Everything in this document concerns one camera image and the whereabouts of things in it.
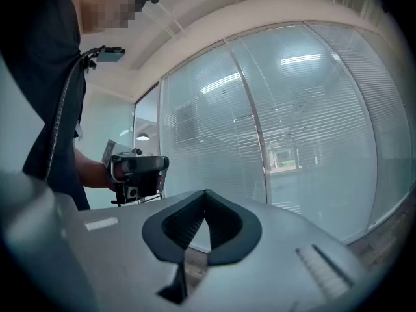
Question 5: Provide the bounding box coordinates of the grey metal window frame post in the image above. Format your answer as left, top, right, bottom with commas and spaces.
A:
224, 39, 273, 205

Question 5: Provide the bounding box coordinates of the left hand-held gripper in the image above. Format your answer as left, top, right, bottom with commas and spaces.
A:
103, 138, 170, 207

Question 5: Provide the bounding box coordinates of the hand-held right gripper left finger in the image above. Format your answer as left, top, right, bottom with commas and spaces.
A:
64, 189, 206, 312

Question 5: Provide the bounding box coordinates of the frosted striped glass wall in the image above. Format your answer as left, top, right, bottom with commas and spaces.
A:
159, 39, 268, 205

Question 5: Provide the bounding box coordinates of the black chest mount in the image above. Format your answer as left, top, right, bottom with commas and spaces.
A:
79, 47, 98, 74

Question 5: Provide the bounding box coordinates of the black braided cable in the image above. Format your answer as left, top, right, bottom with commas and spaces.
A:
45, 49, 94, 180

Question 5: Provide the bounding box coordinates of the person's black shirt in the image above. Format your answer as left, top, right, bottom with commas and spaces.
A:
0, 0, 92, 211

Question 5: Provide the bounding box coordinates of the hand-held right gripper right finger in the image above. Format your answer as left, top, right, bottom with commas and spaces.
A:
194, 189, 374, 312

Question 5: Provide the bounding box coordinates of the person's left forearm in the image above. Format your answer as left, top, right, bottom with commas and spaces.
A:
73, 148, 116, 190

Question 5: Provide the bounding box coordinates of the black tablet with blue screen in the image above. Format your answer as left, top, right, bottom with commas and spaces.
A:
96, 45, 126, 64

